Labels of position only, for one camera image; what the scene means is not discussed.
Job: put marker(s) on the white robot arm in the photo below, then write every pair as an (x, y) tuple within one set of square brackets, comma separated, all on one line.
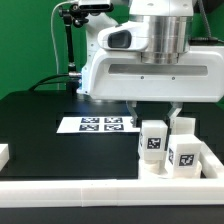
[(151, 57)]

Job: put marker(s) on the white tag base sheet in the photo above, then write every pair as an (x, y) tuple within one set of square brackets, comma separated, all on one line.
[(108, 124)]

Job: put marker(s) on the white L-shaped obstacle frame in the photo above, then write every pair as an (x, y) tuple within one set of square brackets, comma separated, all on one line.
[(150, 191)]

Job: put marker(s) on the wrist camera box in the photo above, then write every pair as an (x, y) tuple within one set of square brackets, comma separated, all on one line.
[(129, 36)]

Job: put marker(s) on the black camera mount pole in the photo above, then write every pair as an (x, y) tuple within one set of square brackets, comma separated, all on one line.
[(73, 17)]

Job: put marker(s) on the white block at left edge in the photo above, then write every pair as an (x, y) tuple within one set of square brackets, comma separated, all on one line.
[(4, 155)]

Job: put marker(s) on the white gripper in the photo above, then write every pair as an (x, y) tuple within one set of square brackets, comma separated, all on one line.
[(198, 76)]

